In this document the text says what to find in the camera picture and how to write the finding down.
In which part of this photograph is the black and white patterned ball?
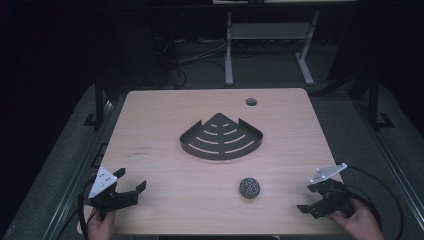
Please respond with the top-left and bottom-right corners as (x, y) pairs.
(238, 177), (261, 200)

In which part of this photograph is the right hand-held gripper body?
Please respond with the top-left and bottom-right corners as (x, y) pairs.
(308, 162), (355, 220)

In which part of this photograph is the black metal post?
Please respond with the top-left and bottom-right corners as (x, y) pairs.
(83, 78), (111, 129)
(366, 71), (395, 130)

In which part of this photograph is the aluminium frame rail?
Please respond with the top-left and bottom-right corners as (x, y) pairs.
(41, 96), (126, 240)
(352, 98), (424, 236)

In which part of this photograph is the person's left hand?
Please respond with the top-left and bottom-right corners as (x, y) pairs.
(86, 209), (117, 240)

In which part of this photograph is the black metal corner shelf basket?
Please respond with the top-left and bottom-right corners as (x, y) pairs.
(179, 112), (264, 161)

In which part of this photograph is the grey metal desk frame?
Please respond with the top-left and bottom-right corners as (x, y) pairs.
(224, 9), (322, 87)

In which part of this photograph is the person's right hand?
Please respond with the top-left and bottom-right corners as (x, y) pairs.
(327, 198), (385, 240)

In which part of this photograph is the bundle of floor cables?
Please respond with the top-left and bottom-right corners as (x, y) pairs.
(154, 35), (228, 89)

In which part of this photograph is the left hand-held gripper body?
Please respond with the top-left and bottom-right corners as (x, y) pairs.
(87, 166), (140, 221)

